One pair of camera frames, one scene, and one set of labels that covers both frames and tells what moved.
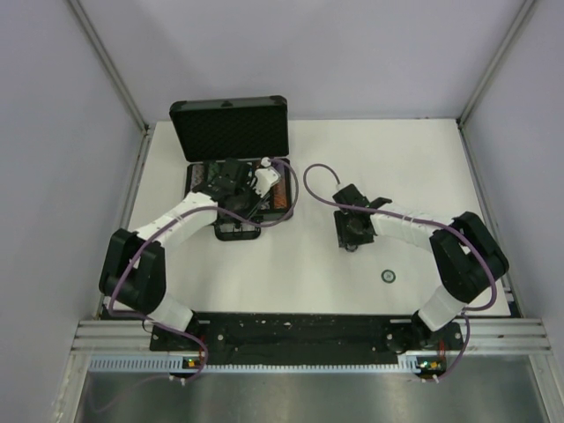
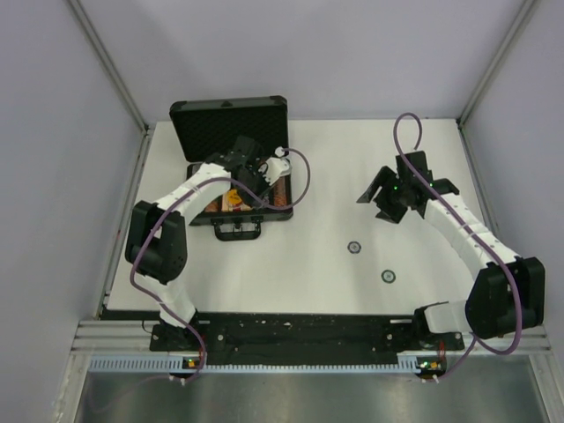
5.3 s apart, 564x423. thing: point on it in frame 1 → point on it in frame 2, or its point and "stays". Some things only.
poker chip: x=388 y=276 stays
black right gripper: x=345 y=238 → x=385 y=179
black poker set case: x=233 y=128 stays
